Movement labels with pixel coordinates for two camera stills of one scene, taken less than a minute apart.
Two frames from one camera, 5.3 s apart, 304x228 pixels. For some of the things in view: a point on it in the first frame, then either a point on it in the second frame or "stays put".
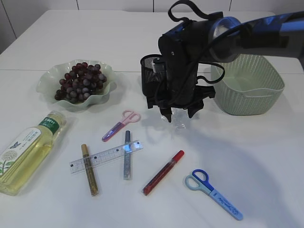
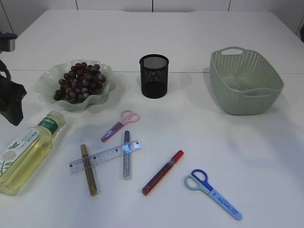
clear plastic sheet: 180,121 → 240,87
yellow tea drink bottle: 20,158 stays put
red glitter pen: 163,173 stays put
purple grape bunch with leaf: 80,83 stays put
